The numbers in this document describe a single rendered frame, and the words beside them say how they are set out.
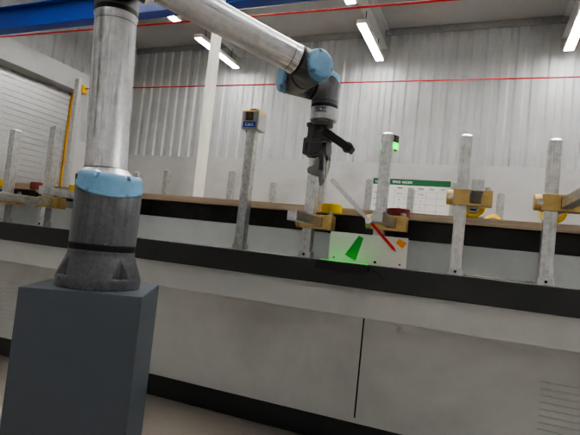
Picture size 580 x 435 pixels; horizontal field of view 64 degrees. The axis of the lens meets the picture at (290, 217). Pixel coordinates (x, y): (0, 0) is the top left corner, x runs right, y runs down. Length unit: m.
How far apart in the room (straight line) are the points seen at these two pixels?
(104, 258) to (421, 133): 8.23
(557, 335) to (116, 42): 1.49
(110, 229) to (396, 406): 1.21
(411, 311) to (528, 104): 7.76
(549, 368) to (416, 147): 7.45
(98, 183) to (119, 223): 0.10
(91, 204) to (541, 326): 1.28
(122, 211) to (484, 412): 1.35
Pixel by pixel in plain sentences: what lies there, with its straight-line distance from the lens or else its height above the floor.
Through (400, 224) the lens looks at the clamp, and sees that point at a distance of 1.55.
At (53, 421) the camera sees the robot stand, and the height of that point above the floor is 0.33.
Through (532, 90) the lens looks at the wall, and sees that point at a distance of 9.19.
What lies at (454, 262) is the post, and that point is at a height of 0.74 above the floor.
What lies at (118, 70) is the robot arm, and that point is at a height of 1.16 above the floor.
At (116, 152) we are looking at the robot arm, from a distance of 1.33.
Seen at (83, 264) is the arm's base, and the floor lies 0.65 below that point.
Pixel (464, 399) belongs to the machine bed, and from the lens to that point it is 1.82.
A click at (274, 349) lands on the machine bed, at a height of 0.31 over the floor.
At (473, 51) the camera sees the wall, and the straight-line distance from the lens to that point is 9.45.
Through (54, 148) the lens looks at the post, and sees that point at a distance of 2.36.
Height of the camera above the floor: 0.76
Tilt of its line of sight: 3 degrees up
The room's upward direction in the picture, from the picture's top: 6 degrees clockwise
